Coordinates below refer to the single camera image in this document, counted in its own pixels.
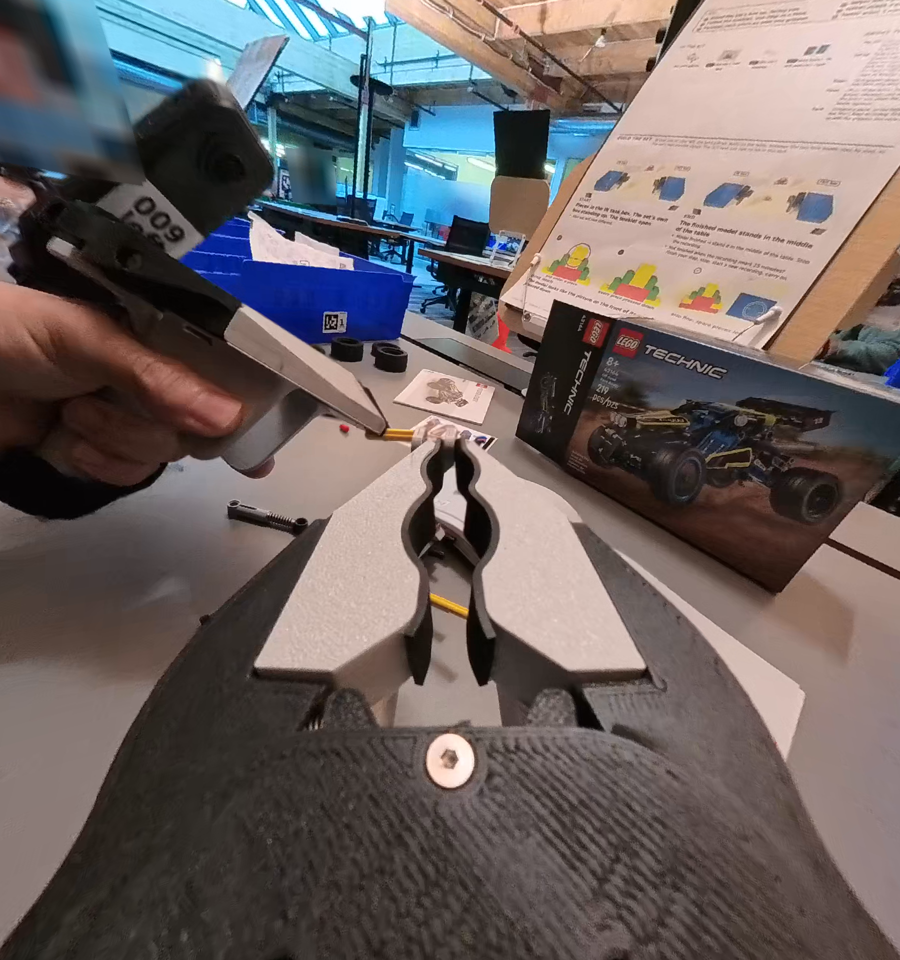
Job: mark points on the orange cone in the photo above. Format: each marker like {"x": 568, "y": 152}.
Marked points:
{"x": 501, "y": 334}

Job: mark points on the colourful sticker sheet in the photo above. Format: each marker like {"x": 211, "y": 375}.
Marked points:
{"x": 480, "y": 439}

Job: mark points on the long wooden office desk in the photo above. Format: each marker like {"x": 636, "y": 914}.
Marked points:
{"x": 330, "y": 217}

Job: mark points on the grey lego chassis assembly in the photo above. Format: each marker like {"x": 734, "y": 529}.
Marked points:
{"x": 431, "y": 431}

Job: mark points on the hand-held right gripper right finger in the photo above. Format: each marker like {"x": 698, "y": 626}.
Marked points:
{"x": 562, "y": 600}

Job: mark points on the person's left hand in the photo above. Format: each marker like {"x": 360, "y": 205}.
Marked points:
{"x": 67, "y": 382}

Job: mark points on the clear acrylic sign holder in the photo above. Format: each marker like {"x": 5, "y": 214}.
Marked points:
{"x": 508, "y": 249}

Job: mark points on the lego set box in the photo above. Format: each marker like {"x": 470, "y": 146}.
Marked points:
{"x": 720, "y": 450}

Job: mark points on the cardboard display board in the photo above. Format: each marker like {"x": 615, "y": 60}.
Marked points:
{"x": 847, "y": 285}

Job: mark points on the printed instruction sheet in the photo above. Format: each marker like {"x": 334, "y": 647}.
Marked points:
{"x": 720, "y": 150}

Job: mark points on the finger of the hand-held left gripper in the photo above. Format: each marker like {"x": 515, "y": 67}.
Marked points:
{"x": 307, "y": 367}

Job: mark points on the small closed instruction booklet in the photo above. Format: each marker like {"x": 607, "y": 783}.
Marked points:
{"x": 442, "y": 394}

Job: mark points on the white paper sheets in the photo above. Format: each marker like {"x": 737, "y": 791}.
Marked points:
{"x": 300, "y": 251}

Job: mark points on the black office chair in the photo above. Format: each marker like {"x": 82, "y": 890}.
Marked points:
{"x": 465, "y": 240}

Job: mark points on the black lego shock absorber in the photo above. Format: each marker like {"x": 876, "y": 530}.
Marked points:
{"x": 266, "y": 517}

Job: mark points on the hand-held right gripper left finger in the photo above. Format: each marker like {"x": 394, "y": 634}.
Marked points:
{"x": 337, "y": 600}

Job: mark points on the blue storage bin with tag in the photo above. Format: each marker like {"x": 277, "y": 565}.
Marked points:
{"x": 292, "y": 300}

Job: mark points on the open instruction booklet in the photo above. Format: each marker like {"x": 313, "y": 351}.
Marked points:
{"x": 757, "y": 675}

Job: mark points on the black tan padded pillar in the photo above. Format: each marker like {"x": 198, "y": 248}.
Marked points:
{"x": 521, "y": 150}

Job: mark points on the yellow lego axle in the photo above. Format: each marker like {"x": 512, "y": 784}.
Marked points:
{"x": 401, "y": 435}

